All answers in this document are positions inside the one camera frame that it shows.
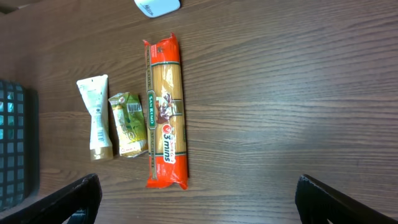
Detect grey plastic basket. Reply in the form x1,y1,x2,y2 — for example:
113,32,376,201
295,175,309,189
1,80,39,212

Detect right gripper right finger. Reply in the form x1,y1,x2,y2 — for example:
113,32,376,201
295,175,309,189
295,174,397,224

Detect green snack packet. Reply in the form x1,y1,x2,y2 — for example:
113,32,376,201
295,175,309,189
108,92,148,157

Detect white barcode scanner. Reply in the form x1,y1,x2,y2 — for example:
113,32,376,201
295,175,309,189
134,0,181,18

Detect white tube gold cap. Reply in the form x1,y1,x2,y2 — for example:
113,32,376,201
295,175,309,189
76,74,113,161

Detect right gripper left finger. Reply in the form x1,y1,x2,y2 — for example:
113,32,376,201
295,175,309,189
1,174,102,224

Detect red spaghetti packet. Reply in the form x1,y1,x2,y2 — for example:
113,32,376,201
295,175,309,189
144,33,188,190

